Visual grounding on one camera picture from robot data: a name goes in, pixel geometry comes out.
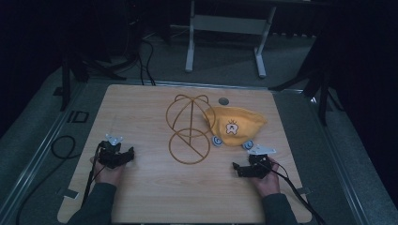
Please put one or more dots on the person's left hand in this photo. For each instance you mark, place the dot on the person's left hand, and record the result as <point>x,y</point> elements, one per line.
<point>109,175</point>

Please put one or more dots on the black tripod stand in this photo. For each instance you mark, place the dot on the black tripod stand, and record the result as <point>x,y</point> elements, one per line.
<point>81,68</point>
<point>316,81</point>

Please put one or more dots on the metal table clip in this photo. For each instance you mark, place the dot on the metal table clip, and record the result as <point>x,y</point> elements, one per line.
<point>71,193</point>
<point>304,190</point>

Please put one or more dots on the white metal desk frame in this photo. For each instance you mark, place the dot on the white metal desk frame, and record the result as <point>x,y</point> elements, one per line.
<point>230,25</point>

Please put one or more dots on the grey round table grommet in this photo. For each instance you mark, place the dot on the grey round table grommet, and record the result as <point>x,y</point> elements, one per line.
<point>223,101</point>

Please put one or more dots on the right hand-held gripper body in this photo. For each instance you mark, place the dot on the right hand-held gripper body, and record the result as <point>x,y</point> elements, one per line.
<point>260,165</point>

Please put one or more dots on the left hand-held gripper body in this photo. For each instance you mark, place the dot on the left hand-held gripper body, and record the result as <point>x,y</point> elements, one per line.
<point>109,153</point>

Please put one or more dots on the person's right hand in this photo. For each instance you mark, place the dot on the person's right hand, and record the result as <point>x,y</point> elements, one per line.
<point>269,184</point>

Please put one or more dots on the yellow hat with cartoon print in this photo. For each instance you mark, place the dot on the yellow hat with cartoon print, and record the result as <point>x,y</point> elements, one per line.
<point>234,125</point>

